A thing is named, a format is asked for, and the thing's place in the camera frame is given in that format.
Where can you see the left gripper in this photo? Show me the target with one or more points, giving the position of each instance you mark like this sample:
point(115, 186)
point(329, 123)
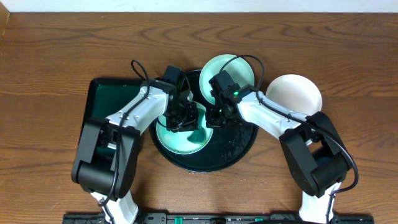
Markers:
point(185, 116)

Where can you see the rectangular dark green tray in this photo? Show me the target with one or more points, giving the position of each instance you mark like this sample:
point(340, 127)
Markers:
point(107, 96)

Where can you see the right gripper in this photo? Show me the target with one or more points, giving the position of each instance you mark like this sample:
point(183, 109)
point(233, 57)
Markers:
point(211, 120)

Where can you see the green sponge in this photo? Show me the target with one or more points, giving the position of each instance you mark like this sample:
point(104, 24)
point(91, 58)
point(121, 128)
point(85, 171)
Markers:
point(198, 136)

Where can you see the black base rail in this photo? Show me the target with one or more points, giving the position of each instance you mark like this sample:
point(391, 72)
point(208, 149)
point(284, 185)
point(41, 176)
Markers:
point(162, 218)

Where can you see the white plate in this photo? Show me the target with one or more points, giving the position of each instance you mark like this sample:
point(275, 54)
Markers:
point(296, 93)

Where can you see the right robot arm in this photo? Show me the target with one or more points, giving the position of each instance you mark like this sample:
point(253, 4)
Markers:
point(316, 156)

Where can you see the green plate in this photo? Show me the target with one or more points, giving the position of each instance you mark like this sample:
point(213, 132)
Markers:
point(177, 142)
point(239, 70)

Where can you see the round black tray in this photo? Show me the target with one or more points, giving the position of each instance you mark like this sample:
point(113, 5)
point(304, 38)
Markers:
point(224, 148)

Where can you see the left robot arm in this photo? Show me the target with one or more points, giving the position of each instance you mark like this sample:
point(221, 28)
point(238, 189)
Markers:
point(106, 159)

